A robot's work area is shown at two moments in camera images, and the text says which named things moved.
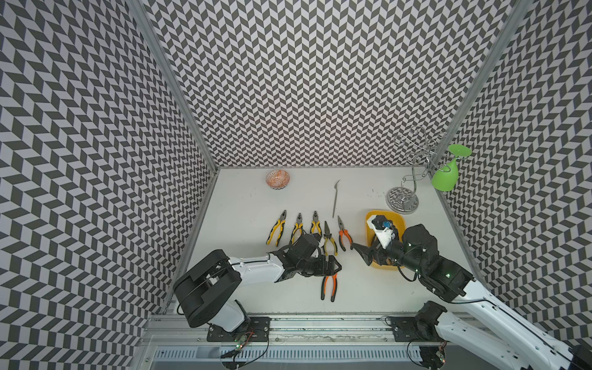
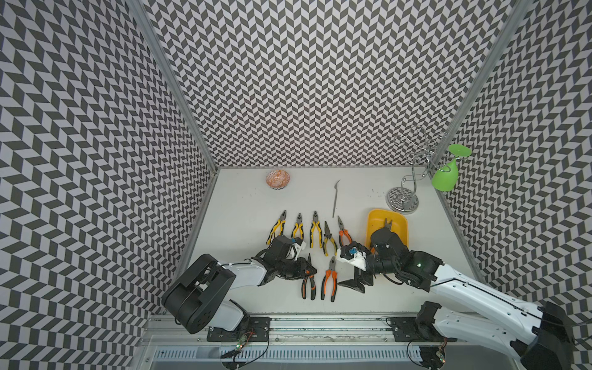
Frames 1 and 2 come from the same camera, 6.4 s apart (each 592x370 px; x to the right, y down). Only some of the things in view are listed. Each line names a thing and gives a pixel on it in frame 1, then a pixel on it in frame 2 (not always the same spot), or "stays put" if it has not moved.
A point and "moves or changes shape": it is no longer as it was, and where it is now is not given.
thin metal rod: (335, 186) stays put
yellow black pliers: (328, 235) stays put
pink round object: (277, 179) stays put
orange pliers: (325, 279) stays put
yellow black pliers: (297, 225) stays put
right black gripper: (364, 252) → (354, 284)
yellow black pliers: (316, 223) moves or changes shape
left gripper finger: (331, 268) → (309, 269)
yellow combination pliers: (280, 222) stays put
